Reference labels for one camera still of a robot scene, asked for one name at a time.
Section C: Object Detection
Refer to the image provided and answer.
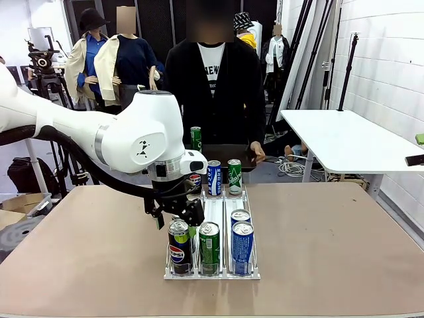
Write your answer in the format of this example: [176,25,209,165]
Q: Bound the black backpack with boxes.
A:
[7,157,61,195]

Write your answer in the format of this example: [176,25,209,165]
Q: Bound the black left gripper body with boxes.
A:
[150,178,200,215]

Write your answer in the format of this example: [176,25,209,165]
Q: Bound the white table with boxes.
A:
[280,109,424,201]
[25,138,48,193]

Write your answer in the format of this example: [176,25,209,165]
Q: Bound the black Pepsi can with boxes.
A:
[187,172,203,195]

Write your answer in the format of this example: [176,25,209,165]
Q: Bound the person's left forearm black sleeve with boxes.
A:
[248,99,268,145]

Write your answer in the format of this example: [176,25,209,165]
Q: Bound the black leaning stand pole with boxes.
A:
[295,0,336,111]
[268,0,315,127]

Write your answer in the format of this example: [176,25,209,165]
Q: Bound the white floor cables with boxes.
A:
[276,154,329,182]

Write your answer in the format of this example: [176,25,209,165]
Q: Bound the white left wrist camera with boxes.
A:
[180,149,209,176]

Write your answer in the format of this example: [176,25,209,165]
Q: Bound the black white patterned bucket hat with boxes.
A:
[233,12,255,32]

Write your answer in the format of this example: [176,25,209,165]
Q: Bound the dark brown serving tray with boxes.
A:
[184,143,259,172]

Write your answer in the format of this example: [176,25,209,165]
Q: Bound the black video camera tripod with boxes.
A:
[25,34,101,199]

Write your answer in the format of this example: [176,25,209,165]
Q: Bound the cardboard box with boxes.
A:
[0,192,53,229]

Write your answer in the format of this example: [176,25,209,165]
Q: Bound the clear acrylic can dispenser rack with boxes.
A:
[163,185,262,282]

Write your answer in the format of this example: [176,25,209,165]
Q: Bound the green Chilsung cider can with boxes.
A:
[190,126,203,154]
[227,158,243,196]
[198,221,221,277]

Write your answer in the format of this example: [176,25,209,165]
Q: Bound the person's left hand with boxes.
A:
[250,140,267,164]

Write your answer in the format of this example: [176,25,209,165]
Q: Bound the black light stand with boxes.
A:
[337,32,360,112]

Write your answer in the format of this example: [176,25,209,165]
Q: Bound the mannequin cream jacket navy top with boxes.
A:
[93,5,166,115]

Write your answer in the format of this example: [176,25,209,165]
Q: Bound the blue Pocari Sweat can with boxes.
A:
[231,221,255,276]
[207,160,222,197]
[230,209,252,227]

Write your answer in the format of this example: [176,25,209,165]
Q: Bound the black left arm cable sleeve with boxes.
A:
[0,125,166,216]

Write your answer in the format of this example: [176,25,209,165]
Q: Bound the mannequin yellow hoodie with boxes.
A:
[238,31,259,50]

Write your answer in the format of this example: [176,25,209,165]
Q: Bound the black round base plate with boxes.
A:
[0,215,46,263]

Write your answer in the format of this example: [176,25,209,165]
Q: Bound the person in black cardigan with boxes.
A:
[164,0,268,158]

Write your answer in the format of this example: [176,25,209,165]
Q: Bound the mannequin white jacket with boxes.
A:
[261,23,292,104]

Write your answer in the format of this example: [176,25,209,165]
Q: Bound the mannequin blue shirt beige coat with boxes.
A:
[64,28,112,115]

